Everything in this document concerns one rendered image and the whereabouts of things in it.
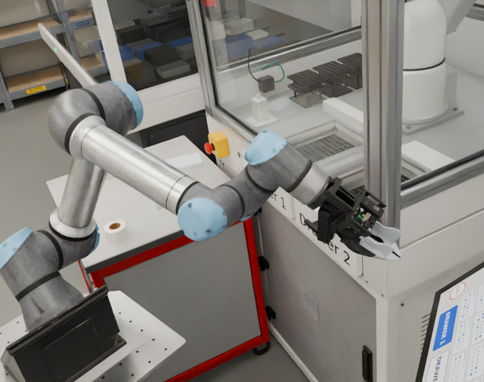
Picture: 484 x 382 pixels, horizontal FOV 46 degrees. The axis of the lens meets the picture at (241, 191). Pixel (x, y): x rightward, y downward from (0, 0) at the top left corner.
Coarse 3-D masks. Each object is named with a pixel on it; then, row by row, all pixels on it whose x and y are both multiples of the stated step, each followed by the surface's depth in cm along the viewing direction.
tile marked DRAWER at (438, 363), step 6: (444, 354) 97; (432, 360) 99; (438, 360) 97; (444, 360) 96; (432, 366) 98; (438, 366) 96; (444, 366) 94; (432, 372) 96; (438, 372) 95; (444, 372) 93; (426, 378) 96; (432, 378) 95; (438, 378) 94; (444, 378) 92
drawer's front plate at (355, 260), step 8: (296, 200) 161; (296, 208) 163; (304, 208) 158; (296, 216) 164; (304, 216) 159; (312, 216) 155; (336, 240) 147; (328, 248) 153; (336, 248) 148; (344, 248) 145; (336, 256) 150; (344, 256) 146; (352, 256) 142; (360, 256) 141; (344, 264) 148; (352, 264) 143; (360, 264) 142; (352, 272) 145; (360, 272) 144
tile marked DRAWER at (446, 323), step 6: (456, 306) 105; (444, 312) 107; (450, 312) 105; (456, 312) 103; (444, 318) 106; (450, 318) 104; (438, 324) 106; (444, 324) 104; (450, 324) 102; (438, 330) 104; (444, 330) 103; (450, 330) 101; (438, 336) 103; (444, 336) 101; (450, 336) 99; (438, 342) 102; (444, 342) 100; (450, 342) 98; (432, 348) 102; (438, 348) 100
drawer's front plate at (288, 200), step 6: (246, 162) 185; (276, 192) 171; (282, 192) 168; (270, 198) 177; (276, 198) 173; (288, 198) 165; (276, 204) 175; (282, 204) 171; (288, 204) 167; (294, 204) 166; (282, 210) 173; (288, 210) 168; (294, 210) 167; (288, 216) 170; (294, 216) 169
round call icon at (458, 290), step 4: (464, 280) 109; (460, 284) 110; (464, 284) 108; (452, 288) 111; (456, 288) 110; (460, 288) 108; (464, 288) 107; (452, 292) 110; (456, 292) 109; (460, 292) 107; (464, 292) 106; (452, 296) 109; (456, 296) 107; (448, 300) 109; (452, 300) 108
